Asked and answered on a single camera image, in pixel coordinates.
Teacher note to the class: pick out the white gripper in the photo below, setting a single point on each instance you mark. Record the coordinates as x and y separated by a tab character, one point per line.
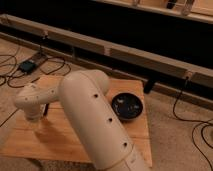
34	113

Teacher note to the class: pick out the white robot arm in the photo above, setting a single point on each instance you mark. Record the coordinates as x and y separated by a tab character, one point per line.
82	96

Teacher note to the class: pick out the black power adapter box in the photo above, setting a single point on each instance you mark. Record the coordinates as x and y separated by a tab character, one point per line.
27	67

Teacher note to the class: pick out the long wooden beam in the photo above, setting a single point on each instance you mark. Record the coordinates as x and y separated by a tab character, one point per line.
165	65

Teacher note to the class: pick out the dark bowl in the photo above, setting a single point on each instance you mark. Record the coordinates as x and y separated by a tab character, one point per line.
127	106

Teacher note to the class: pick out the black table leg post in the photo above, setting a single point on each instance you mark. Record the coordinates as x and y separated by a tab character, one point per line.
149	86

